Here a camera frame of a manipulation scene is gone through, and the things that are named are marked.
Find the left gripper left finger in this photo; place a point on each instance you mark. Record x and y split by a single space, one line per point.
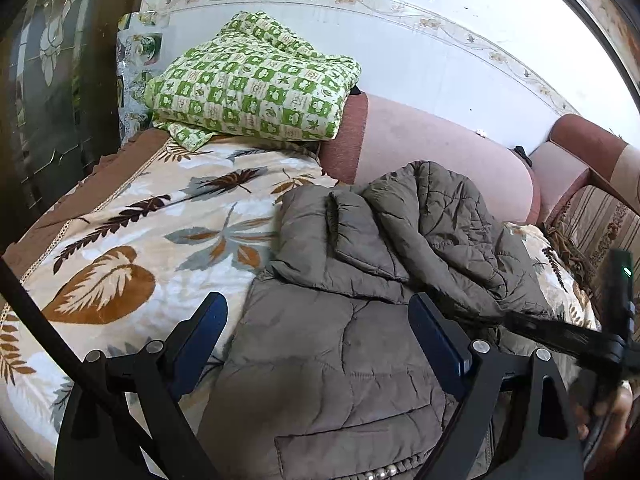
129 412

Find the leaf pattern plush blanket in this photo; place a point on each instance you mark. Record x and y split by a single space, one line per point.
143 243

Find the person's right hand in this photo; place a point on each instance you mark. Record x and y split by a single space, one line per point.
616 409

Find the pink bolster cushion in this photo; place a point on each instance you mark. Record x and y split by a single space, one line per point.
378 136

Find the floral patterned bag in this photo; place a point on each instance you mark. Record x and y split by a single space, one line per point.
138 42

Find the pink armrest cushion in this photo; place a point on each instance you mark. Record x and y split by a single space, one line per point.
579 153

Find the olive quilted hooded jacket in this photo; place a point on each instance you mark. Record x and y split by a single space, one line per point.
324 378

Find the green checkered folded quilt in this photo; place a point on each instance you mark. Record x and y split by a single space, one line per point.
254 78

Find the dark stained glass door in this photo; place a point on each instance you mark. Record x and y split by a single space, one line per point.
58 102

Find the striped brown sofa backrest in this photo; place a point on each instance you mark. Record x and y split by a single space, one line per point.
587 227

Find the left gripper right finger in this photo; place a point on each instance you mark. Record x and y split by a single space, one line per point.
522 398

